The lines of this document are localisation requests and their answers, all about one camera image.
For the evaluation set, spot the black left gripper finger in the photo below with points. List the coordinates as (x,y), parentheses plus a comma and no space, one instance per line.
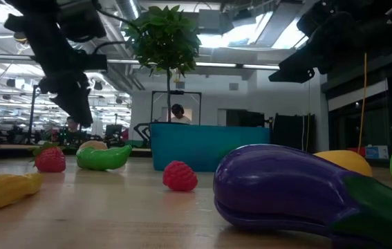
(78,107)

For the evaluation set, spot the brown potato toy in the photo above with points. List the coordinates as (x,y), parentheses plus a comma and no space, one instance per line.
(93,144)

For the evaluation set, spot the red strawberry green leaves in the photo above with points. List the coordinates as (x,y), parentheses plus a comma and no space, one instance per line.
(50,159)

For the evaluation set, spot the yellow corn toy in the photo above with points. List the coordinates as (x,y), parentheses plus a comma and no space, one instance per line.
(5,190)

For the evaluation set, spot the small red raspberry toy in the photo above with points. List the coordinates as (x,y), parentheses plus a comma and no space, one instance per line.
(180,176)

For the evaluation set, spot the blue plastic tupperware container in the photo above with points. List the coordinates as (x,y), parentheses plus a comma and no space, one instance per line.
(199,148)

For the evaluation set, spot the yellow banana toy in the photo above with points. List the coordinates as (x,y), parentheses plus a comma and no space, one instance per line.
(347,160)

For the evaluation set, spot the purple eggplant toy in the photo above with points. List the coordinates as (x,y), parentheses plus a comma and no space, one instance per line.
(278,186)

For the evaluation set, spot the person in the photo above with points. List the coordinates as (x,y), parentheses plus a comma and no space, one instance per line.
(72,122)
(178,110)

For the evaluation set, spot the green artificial plant black pot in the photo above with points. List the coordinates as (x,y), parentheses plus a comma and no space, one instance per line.
(164,38)

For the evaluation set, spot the black panel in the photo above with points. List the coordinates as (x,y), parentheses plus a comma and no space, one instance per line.
(294,133)

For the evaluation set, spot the red box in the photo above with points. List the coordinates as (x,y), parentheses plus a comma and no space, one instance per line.
(361,150)

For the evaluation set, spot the blue white box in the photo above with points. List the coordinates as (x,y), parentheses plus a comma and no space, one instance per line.
(377,152)

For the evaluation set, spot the black cabinet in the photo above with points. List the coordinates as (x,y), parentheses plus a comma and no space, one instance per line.
(244,119)

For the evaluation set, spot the black rig frame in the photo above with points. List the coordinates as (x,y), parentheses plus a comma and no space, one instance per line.
(32,114)
(176,92)

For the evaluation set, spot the black aluminium table frame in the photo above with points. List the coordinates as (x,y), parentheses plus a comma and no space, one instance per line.
(9,154)

